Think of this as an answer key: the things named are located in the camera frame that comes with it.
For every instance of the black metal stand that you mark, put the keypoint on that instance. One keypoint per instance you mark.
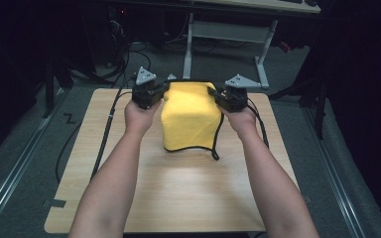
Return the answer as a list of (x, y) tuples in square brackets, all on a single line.
[(311, 95), (54, 89)]

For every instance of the black tape strip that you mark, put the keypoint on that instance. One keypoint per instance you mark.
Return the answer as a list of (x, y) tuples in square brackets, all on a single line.
[(55, 203)]

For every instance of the person's right hand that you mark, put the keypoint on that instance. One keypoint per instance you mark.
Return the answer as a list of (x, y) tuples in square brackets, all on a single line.
[(243, 120)]

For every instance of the metal floor rail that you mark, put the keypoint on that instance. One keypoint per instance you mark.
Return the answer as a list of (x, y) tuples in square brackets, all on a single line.
[(16, 168), (335, 178)]

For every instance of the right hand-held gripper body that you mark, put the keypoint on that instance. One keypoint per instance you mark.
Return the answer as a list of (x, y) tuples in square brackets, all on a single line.
[(234, 97)]

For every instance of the yellow plush cover black trim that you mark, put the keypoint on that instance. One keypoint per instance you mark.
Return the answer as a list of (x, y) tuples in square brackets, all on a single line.
[(190, 115)]

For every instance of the grey metal frame desk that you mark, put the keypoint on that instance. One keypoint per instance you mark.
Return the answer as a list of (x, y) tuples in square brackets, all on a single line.
[(228, 31)]

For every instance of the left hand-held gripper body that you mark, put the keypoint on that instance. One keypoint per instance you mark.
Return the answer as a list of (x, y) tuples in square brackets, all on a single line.
[(145, 92)]

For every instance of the person's left hand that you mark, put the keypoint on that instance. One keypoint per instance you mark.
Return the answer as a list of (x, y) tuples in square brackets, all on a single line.
[(140, 119)]

